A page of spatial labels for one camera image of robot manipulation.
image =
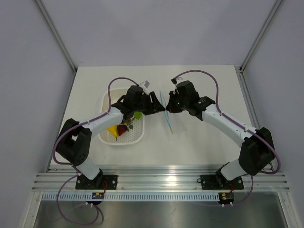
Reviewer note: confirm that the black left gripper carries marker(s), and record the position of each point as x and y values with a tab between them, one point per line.
157	107

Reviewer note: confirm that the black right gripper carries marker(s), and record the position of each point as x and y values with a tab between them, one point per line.
171	106

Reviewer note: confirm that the clear teal-zipper zip bag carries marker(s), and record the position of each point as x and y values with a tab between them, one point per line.
166	113

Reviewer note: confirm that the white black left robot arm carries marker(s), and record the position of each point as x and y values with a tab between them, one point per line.
74	140

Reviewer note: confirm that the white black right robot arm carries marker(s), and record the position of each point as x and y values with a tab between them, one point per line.
256	145

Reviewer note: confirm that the green toy pepper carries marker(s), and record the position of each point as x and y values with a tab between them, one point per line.
137	115

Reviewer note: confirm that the red cherry tomatoes sprig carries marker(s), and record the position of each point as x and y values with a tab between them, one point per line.
129	123

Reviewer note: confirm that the white perforated plastic basket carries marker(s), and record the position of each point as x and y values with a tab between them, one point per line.
130	137

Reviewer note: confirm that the dark red toy fruit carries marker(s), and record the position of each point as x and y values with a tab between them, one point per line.
121	129

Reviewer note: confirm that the yellow toy pear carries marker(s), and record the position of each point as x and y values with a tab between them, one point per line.
113	130

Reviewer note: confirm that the right small circuit board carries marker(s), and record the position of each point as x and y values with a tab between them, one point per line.
226	198

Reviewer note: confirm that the small circuit board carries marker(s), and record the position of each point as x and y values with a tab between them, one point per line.
98	195
226	198

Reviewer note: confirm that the left small circuit board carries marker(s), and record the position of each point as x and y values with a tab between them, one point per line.
98	195

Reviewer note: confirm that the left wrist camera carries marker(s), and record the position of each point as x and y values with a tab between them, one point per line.
145	84

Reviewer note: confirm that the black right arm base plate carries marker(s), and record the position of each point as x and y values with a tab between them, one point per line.
206	183

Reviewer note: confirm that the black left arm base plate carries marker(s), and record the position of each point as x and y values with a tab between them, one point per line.
111	181

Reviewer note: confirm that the aluminium mounting rail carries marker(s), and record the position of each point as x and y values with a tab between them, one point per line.
157	179

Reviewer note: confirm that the right aluminium frame post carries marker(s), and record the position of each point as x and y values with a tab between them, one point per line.
261	33

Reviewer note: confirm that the aluminium frame post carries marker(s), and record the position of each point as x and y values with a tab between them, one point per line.
53	30
261	33

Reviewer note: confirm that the white slotted cable duct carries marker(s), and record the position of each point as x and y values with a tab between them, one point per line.
134	196

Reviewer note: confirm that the left aluminium frame post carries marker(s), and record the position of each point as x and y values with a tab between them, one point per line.
53	30

